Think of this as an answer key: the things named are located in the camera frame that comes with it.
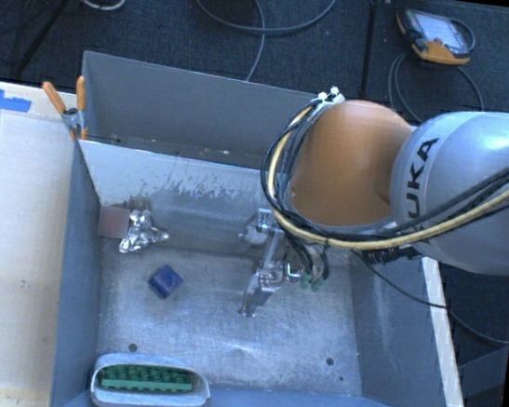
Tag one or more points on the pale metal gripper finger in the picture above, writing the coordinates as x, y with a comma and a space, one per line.
249, 293
261, 301

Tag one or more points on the grey metal bin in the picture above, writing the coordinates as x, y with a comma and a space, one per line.
263, 340

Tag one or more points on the blue cube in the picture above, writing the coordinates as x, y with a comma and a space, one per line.
165, 281

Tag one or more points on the crumpled silver foil object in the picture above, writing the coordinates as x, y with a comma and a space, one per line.
140, 233

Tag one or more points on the dark green flat block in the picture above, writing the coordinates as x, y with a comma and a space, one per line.
145, 379

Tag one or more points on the pale wood board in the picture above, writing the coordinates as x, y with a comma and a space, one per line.
16, 258

